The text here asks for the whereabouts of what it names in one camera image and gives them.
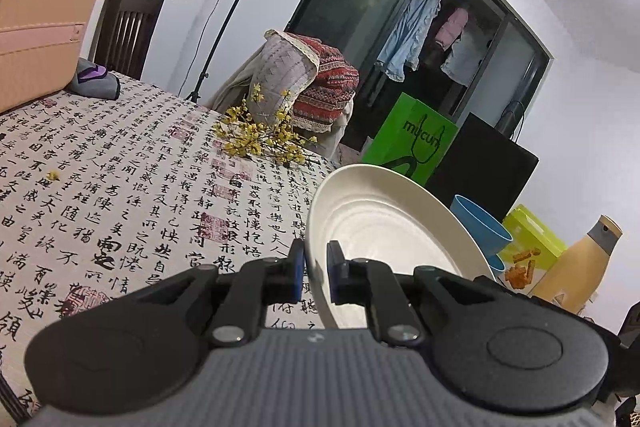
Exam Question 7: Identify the lime green box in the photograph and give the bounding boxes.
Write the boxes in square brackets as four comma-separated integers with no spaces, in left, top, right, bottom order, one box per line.
[500,204,568,270]

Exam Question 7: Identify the grey purple pouch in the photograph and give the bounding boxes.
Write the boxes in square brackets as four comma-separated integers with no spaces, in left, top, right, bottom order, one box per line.
[70,59,121,100]

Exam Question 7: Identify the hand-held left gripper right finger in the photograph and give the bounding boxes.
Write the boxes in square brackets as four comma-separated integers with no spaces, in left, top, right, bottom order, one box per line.
[327,241,496,348]

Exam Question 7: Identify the pink hanging jacket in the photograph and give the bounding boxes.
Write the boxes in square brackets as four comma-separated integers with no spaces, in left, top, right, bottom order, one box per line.
[435,7,471,50]

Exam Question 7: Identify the light blue hanging shirt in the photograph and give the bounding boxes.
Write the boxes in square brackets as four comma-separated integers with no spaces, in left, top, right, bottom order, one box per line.
[375,0,446,82]

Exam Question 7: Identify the dark wooden chair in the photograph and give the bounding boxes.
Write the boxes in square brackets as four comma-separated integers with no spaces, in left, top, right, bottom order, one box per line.
[92,0,166,80]

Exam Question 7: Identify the green paper bag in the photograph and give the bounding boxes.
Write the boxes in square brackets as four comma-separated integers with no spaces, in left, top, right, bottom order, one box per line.
[360,92,458,188]

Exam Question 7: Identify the orange snack sticks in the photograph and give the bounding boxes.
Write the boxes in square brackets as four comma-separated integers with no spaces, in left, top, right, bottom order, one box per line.
[504,247,542,290]

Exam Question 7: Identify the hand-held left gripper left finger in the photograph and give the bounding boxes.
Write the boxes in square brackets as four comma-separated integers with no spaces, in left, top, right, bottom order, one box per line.
[132,238,307,349]

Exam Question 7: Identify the yellow bottle grey cap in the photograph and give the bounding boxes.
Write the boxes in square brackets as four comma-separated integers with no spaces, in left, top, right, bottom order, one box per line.
[530,214,623,315]

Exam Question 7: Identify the white hanging garment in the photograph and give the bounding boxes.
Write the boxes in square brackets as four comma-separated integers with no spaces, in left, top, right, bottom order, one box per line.
[440,24,493,88]

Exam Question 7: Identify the yellow flower branch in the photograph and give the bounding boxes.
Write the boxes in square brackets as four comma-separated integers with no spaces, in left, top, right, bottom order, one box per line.
[212,82,318,165]

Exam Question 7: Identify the black paper bag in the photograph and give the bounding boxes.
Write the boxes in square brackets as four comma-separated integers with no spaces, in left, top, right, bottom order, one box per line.
[425,112,540,218]

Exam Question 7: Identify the pink suitcase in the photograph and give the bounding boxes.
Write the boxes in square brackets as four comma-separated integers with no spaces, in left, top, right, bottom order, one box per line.
[0,0,101,112]

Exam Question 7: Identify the cream plate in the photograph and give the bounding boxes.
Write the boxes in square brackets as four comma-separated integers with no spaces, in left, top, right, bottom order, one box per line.
[306,163,497,330]

